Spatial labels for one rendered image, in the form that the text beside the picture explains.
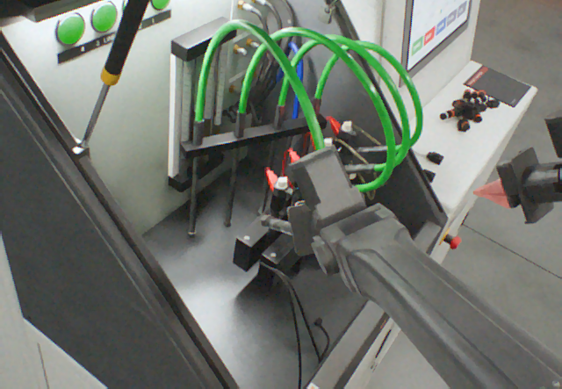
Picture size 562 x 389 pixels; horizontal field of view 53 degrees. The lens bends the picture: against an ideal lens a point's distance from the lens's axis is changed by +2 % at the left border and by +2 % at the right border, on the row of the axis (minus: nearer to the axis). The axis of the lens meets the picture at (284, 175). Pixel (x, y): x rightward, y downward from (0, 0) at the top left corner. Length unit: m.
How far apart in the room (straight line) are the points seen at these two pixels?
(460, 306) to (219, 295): 0.86
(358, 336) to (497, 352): 0.72
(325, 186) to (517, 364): 0.32
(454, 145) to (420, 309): 1.12
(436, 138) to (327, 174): 0.92
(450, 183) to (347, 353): 0.53
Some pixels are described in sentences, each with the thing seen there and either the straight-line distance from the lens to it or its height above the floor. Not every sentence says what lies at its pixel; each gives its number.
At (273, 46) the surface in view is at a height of 1.43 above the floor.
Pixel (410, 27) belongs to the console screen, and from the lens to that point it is 1.35.
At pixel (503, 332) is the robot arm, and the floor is 1.54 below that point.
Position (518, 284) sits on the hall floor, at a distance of 2.68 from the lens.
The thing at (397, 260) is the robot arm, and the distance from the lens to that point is 0.46.
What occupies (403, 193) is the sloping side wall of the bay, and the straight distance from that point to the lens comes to 1.29.
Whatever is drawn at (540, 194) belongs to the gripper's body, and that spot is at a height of 1.31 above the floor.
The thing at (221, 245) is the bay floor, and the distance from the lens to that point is 1.28.
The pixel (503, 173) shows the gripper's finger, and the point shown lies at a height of 1.31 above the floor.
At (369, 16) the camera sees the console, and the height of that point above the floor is 1.31.
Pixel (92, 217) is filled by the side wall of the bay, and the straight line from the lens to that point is 0.76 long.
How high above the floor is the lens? 1.80
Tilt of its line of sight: 42 degrees down
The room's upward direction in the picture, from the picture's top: 12 degrees clockwise
